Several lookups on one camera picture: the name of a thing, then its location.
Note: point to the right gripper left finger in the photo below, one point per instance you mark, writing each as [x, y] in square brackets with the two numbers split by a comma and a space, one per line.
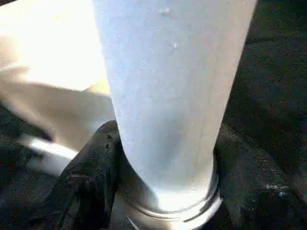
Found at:
[91, 179]

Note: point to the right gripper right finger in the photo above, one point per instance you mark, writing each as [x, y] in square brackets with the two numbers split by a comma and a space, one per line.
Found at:
[251, 191]

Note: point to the white plastic table leg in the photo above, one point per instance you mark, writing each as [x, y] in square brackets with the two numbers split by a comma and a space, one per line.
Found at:
[168, 83]

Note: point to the white plastic table top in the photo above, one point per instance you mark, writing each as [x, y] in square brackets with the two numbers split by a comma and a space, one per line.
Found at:
[48, 48]

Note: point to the black table mat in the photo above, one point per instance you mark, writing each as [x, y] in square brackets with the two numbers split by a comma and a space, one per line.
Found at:
[275, 83]

